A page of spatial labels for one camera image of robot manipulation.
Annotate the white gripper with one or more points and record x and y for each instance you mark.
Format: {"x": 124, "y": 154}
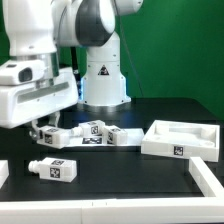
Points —
{"x": 25, "y": 103}

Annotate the white square tabletop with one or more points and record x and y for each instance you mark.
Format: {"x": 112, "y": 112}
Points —
{"x": 182, "y": 140}

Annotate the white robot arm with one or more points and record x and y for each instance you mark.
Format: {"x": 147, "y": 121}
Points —
{"x": 62, "y": 52}

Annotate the white marker sheet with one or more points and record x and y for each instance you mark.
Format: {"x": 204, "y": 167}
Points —
{"x": 134, "y": 138}

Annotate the white obstacle fence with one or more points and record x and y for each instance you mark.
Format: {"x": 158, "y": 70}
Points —
{"x": 209, "y": 208}

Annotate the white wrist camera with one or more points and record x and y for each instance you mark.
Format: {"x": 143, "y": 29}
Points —
{"x": 14, "y": 73}

